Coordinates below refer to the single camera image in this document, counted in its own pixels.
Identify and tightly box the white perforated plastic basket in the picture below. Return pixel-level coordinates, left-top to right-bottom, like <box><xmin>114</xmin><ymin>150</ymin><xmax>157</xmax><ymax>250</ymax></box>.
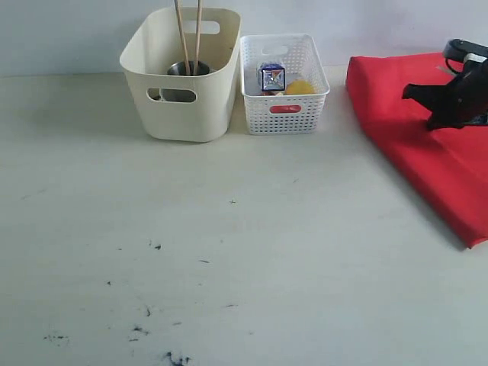
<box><xmin>240</xmin><ymin>34</ymin><xmax>330</xmax><ymax>135</ymax></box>

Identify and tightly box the stainless steel cup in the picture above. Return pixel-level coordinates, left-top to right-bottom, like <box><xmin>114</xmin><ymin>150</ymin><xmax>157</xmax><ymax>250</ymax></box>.
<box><xmin>161</xmin><ymin>61</ymin><xmax>213</xmax><ymax>103</ymax></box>

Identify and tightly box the cream plastic storage bin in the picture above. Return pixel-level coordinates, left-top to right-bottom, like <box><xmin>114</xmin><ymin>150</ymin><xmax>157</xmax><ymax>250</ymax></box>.
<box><xmin>120</xmin><ymin>8</ymin><xmax>241</xmax><ymax>142</ymax></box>

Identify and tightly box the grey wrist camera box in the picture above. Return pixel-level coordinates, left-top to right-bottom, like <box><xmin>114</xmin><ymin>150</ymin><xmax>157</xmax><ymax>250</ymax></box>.
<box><xmin>442</xmin><ymin>38</ymin><xmax>487</xmax><ymax>74</ymax></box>

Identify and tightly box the red toy sausage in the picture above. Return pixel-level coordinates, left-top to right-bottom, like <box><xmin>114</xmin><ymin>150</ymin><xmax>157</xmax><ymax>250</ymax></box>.
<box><xmin>270</xmin><ymin>104</ymin><xmax>301</xmax><ymax>114</ymax></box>

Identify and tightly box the brown wooden plate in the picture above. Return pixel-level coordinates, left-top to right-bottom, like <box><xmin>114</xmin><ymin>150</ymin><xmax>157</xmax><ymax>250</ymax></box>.
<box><xmin>147</xmin><ymin>88</ymin><xmax>161</xmax><ymax>101</ymax></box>

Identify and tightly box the red tablecloth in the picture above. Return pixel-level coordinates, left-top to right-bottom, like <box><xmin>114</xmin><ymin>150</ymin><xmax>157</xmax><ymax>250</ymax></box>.
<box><xmin>345</xmin><ymin>53</ymin><xmax>487</xmax><ymax>249</ymax></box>

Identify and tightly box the wooden chopstick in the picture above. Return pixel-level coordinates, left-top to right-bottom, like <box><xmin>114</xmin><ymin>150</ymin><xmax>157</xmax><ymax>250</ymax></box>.
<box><xmin>174</xmin><ymin>0</ymin><xmax>191</xmax><ymax>76</ymax></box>
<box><xmin>193</xmin><ymin>0</ymin><xmax>203</xmax><ymax>76</ymax></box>

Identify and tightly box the blue white milk carton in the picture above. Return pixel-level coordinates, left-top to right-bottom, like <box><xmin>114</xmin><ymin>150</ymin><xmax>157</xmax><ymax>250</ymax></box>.
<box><xmin>258</xmin><ymin>63</ymin><xmax>286</xmax><ymax>92</ymax></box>

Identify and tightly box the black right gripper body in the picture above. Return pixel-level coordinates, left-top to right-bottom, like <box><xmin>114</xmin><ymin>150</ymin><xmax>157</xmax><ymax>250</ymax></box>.
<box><xmin>446</xmin><ymin>59</ymin><xmax>487</xmax><ymax>126</ymax></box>

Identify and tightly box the white ceramic bowl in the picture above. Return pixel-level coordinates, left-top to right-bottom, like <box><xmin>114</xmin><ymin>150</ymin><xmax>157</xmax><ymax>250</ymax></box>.
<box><xmin>155</xmin><ymin>88</ymin><xmax>167</xmax><ymax>102</ymax></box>

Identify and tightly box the yellow lemon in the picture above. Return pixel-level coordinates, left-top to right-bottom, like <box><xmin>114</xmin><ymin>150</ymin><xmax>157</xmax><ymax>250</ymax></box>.
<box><xmin>285</xmin><ymin>79</ymin><xmax>315</xmax><ymax>95</ymax></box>

